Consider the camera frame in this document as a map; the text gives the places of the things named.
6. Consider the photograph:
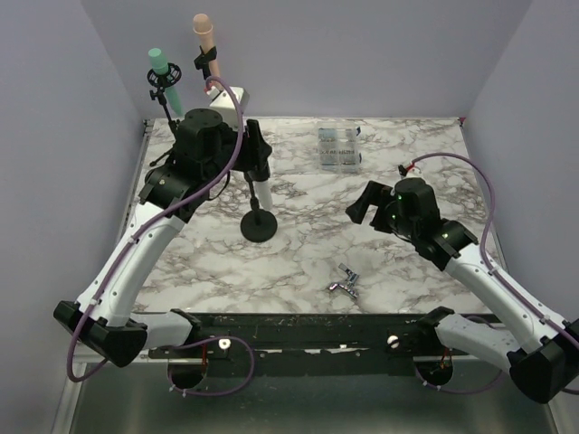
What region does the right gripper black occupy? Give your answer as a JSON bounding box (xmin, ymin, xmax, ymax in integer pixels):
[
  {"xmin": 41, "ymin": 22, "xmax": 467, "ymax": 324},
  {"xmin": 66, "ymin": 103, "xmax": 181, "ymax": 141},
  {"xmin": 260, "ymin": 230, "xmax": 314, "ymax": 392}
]
[{"xmin": 347, "ymin": 178, "xmax": 419, "ymax": 239}]

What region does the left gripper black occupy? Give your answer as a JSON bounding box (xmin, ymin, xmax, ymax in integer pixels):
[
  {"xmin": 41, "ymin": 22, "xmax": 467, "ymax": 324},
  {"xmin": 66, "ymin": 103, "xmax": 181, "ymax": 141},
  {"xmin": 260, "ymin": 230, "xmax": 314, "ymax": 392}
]
[{"xmin": 204, "ymin": 117, "xmax": 271, "ymax": 184}]

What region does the white microphone grey mesh head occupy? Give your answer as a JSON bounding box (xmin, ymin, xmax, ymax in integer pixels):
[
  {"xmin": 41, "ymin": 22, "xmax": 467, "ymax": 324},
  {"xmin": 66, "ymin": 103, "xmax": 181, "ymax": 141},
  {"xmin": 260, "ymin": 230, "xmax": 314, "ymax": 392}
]
[{"xmin": 253, "ymin": 180, "xmax": 273, "ymax": 212}]

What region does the black round-base microphone stand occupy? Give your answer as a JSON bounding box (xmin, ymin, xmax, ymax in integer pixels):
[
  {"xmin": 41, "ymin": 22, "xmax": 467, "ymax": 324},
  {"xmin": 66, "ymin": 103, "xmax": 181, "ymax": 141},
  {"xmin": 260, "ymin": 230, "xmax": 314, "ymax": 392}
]
[{"xmin": 240, "ymin": 173, "xmax": 278, "ymax": 243}]

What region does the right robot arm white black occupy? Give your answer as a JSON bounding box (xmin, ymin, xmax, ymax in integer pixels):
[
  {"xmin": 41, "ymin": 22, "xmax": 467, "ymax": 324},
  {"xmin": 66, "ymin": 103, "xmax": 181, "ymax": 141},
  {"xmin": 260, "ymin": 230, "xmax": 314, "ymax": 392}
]
[{"xmin": 346, "ymin": 178, "xmax": 578, "ymax": 403}]

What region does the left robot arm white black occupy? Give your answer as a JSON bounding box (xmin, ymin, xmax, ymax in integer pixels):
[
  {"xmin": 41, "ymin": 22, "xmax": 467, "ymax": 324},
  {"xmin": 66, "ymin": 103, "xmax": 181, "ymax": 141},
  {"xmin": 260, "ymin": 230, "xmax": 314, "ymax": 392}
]
[{"xmin": 53, "ymin": 108, "xmax": 272, "ymax": 367}]

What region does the black tall round-base stand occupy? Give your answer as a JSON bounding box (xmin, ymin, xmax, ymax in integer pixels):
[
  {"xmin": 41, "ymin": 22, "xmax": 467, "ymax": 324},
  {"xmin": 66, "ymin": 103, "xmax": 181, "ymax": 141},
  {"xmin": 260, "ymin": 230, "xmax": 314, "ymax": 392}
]
[{"xmin": 194, "ymin": 46, "xmax": 221, "ymax": 90}]

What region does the green microphone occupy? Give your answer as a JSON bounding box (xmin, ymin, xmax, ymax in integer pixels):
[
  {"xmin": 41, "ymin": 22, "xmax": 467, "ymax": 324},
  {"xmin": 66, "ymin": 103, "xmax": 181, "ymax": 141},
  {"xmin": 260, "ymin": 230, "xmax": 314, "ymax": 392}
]
[{"xmin": 147, "ymin": 48, "xmax": 183, "ymax": 120}]

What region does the peach microphone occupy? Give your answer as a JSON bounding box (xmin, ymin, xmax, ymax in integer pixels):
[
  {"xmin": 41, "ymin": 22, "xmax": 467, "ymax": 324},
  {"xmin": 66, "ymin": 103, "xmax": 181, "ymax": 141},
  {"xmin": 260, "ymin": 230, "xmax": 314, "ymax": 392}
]
[{"xmin": 193, "ymin": 14, "xmax": 221, "ymax": 77}]

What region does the clear plastic screw box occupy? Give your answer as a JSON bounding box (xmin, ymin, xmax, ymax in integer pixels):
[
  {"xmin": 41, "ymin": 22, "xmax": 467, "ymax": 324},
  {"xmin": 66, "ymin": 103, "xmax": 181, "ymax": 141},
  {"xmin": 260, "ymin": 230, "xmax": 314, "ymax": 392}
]
[{"xmin": 315, "ymin": 120, "xmax": 362, "ymax": 175}]

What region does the chrome faucet tap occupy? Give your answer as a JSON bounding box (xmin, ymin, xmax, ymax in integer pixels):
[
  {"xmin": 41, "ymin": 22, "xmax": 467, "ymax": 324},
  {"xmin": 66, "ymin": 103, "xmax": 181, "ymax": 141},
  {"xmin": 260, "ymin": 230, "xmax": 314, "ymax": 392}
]
[{"xmin": 327, "ymin": 263, "xmax": 360, "ymax": 299}]

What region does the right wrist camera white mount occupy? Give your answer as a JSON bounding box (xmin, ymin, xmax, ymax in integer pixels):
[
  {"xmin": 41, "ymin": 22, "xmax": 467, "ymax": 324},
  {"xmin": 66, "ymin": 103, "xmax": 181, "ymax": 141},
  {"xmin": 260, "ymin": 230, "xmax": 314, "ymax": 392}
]
[{"xmin": 397, "ymin": 163, "xmax": 422, "ymax": 179}]

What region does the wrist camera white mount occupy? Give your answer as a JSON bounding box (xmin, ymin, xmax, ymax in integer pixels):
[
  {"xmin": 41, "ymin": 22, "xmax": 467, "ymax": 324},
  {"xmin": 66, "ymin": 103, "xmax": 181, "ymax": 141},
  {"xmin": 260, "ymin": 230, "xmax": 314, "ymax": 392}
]
[
  {"xmin": 397, "ymin": 163, "xmax": 422, "ymax": 179},
  {"xmin": 205, "ymin": 87, "xmax": 250, "ymax": 131}
]

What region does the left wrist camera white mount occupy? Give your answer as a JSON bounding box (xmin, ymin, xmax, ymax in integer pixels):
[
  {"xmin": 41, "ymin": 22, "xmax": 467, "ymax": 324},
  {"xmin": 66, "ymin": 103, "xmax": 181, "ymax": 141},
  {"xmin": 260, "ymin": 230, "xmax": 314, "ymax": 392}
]
[{"xmin": 205, "ymin": 87, "xmax": 250, "ymax": 131}]

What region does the black tripod shock-mount stand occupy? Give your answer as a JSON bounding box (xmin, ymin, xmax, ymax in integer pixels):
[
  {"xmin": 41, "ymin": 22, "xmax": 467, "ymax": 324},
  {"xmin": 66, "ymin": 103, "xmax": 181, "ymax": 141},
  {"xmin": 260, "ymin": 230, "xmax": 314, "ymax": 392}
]
[{"xmin": 147, "ymin": 62, "xmax": 182, "ymax": 136}]

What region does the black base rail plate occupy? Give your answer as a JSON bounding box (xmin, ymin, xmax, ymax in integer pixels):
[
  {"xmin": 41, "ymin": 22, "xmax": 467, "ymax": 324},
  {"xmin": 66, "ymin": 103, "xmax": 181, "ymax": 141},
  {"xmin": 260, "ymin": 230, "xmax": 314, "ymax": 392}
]
[{"xmin": 144, "ymin": 309, "xmax": 512, "ymax": 379}]

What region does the aluminium frame rail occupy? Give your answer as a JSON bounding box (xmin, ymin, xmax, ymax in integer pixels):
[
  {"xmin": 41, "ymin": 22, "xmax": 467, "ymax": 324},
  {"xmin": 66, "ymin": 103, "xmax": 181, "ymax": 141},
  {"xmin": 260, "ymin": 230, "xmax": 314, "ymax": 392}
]
[{"xmin": 49, "ymin": 118, "xmax": 155, "ymax": 434}]

